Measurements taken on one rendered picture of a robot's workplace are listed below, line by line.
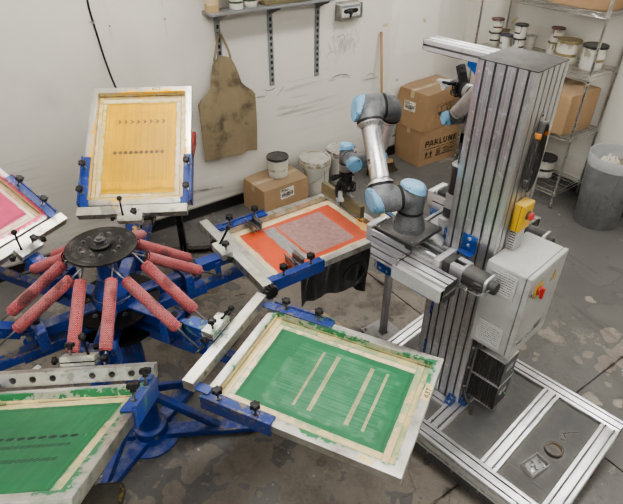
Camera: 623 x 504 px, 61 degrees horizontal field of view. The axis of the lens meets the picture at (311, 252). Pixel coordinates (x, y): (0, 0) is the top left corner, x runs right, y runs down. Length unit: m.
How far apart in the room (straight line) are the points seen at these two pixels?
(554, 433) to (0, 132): 3.92
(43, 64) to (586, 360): 4.12
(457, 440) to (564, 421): 0.61
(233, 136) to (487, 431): 3.14
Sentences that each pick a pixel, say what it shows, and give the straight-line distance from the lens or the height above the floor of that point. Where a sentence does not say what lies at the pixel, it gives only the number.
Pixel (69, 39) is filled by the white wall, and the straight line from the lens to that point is 4.22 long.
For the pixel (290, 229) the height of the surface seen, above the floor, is 0.96.
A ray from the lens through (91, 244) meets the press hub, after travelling 2.43.
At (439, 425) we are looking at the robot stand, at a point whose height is 0.23.
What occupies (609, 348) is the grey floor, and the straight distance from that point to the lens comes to 4.16.
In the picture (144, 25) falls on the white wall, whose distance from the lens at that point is 4.36.
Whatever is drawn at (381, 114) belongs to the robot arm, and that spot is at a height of 1.73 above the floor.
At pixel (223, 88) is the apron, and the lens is 4.67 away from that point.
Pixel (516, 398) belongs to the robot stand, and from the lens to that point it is 3.30.
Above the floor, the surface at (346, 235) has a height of 0.96.
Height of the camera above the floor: 2.60
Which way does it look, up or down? 35 degrees down
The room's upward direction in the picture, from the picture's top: straight up
